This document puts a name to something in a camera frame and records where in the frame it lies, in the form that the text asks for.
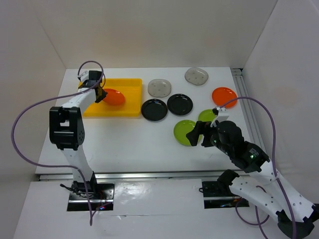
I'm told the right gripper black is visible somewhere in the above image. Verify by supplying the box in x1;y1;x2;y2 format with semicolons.
185;120;231;155

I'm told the green plate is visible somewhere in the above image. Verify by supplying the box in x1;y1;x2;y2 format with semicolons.
197;109;216;122
173;119;195;146

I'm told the orange plate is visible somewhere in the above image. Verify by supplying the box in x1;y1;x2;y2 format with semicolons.
103;89;125;106
211;87;237;106

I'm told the green plate front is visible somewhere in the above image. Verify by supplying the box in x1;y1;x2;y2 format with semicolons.
173;119;195;146

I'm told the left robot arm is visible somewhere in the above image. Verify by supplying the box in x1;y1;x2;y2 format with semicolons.
49;70;107;199

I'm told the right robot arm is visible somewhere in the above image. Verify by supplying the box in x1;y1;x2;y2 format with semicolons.
186;120;319;239

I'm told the yellow plastic bin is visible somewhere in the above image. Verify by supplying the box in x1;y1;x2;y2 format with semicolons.
83;78;143;118

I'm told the black plate right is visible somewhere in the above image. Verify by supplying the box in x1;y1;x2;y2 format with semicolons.
167;94;193;116

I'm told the black plate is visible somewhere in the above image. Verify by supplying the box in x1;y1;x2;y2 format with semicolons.
141;99;168;121
167;94;193;116

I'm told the black plate left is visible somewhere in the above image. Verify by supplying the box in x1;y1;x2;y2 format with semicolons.
141;99;168;121

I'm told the grey translucent plate right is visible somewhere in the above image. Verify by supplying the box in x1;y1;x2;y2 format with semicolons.
184;67;209;86

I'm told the grey translucent plate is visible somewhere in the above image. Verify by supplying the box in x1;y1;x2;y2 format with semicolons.
148;79;172;98
184;67;209;86

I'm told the grey translucent plate left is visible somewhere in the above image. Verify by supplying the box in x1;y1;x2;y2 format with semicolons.
148;79;172;98

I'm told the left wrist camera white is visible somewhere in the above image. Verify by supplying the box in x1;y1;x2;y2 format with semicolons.
77;71;89;82

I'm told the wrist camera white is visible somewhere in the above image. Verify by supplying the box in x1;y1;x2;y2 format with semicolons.
210;107;229;127
77;71;89;82

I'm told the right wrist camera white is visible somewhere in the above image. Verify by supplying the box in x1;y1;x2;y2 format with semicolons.
210;107;229;127

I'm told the aluminium rail right side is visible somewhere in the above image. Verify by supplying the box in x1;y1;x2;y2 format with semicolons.
230;68;265;150

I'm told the aluminium rail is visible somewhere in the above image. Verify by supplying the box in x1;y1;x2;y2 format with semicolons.
230;68;265;150
38;169;250;181

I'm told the aluminium rail front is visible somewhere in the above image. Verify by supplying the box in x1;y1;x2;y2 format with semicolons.
38;169;250;181

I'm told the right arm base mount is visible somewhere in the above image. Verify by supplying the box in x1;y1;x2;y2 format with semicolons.
198;181;249;209

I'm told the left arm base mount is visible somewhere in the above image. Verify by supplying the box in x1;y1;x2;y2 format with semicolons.
60;183;115;212

